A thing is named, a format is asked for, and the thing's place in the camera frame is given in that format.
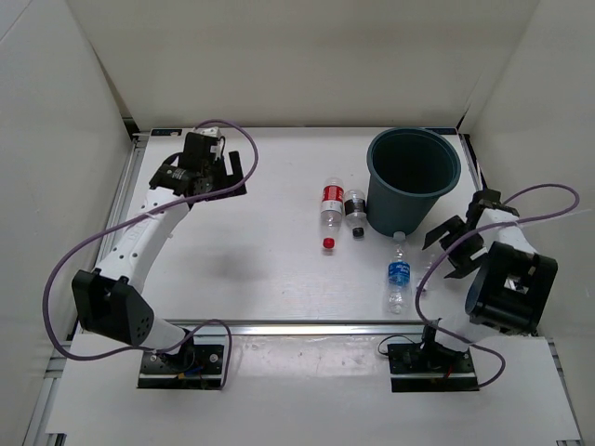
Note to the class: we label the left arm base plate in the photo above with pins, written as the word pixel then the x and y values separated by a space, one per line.
pixel 201 363

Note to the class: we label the blue label Aquafina bottle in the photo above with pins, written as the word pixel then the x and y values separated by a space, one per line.
pixel 399 288

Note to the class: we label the aluminium front rail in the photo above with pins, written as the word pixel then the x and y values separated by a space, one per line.
pixel 315 328

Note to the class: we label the black label plastic bottle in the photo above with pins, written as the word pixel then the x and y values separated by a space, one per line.
pixel 355 212

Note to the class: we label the clear unlabeled plastic bottle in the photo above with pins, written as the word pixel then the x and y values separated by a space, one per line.
pixel 424 263

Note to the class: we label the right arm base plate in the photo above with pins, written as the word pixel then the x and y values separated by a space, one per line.
pixel 420 367

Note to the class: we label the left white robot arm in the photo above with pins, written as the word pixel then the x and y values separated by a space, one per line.
pixel 108 299

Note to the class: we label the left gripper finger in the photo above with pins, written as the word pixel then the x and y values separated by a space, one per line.
pixel 221 174
pixel 173 160

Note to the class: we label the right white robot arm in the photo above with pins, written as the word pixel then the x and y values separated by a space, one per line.
pixel 512 280

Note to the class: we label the dark teal plastic bin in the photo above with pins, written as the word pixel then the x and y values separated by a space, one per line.
pixel 410 169

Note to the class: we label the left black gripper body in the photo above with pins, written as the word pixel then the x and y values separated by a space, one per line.
pixel 213 173

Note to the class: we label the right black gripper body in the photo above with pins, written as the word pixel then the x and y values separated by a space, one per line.
pixel 462 241

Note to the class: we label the red label plastic bottle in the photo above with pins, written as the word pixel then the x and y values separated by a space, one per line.
pixel 331 212

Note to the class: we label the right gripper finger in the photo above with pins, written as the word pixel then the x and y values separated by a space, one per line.
pixel 449 229
pixel 464 266

